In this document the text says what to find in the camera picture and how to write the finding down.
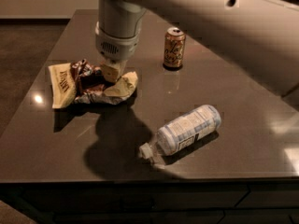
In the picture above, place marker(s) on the dark cabinet drawer front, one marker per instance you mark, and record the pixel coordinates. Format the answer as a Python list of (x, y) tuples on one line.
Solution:
[(134, 198)]

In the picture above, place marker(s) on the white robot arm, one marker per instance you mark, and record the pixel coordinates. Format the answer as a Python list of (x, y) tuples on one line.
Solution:
[(262, 36)]

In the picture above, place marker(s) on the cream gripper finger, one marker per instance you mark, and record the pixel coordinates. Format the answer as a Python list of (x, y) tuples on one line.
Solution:
[(112, 70)]

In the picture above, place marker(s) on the orange drink can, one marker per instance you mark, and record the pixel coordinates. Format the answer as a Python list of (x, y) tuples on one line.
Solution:
[(174, 45)]

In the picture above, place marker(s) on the brown and cream chip bag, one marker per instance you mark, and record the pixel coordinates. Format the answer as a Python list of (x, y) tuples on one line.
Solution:
[(83, 83)]

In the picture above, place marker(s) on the blue labelled plastic water bottle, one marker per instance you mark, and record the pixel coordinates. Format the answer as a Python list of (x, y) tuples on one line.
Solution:
[(183, 132)]

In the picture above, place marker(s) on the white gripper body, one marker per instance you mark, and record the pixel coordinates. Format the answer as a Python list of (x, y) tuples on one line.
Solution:
[(120, 47)]

